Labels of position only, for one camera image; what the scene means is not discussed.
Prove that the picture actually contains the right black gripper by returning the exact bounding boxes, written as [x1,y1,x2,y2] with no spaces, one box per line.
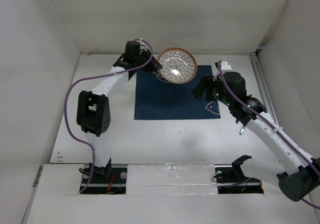
[190,75,233,107]

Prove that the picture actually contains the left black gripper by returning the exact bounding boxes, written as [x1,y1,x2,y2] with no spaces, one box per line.
[133,48,162,73]

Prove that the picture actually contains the floral orange-rimmed plate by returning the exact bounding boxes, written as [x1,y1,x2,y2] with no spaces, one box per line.
[157,47,198,84]

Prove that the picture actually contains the blue whale cloth napkin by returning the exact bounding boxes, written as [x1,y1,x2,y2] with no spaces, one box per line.
[134,65,221,120]

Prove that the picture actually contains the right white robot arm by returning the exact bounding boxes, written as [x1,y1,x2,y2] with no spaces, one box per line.
[192,72,320,202]

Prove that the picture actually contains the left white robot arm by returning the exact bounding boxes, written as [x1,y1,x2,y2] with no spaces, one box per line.
[76,39,162,183]

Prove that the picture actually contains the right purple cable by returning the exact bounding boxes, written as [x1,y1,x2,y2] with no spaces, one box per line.
[216,60,320,209]

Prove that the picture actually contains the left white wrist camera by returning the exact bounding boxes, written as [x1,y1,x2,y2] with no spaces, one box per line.
[139,41,146,54]

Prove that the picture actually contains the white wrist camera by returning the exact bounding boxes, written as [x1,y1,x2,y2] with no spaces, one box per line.
[139,41,146,54]
[215,60,232,72]

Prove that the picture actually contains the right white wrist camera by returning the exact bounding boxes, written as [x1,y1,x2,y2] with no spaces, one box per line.
[215,60,232,72]

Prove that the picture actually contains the green-handled metal fork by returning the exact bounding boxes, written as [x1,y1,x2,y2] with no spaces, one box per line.
[239,126,246,135]

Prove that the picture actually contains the aluminium side rail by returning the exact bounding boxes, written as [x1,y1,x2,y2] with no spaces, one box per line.
[249,49,308,185]

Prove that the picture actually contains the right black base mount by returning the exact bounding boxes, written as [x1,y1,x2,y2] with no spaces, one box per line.
[211,155,264,194]

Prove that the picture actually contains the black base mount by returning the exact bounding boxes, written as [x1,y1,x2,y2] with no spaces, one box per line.
[211,155,264,194]
[79,166,128,195]

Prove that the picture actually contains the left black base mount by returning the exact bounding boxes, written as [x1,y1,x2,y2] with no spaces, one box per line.
[79,166,128,195]

